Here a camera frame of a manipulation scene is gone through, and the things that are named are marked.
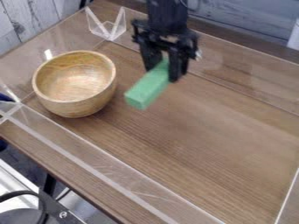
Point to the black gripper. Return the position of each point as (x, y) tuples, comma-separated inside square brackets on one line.
[(162, 31)]

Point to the green rectangular block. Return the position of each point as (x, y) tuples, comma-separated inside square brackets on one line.
[(146, 90)]

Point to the brown wooden bowl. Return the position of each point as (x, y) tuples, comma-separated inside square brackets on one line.
[(75, 83)]

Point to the clear acrylic tray walls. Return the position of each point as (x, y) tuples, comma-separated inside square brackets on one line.
[(207, 157)]

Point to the white object at right edge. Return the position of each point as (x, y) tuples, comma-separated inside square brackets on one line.
[(294, 38)]

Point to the black table leg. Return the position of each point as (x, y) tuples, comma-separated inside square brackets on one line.
[(50, 185)]

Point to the grey metal bracket with screw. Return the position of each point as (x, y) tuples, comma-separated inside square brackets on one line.
[(58, 214)]

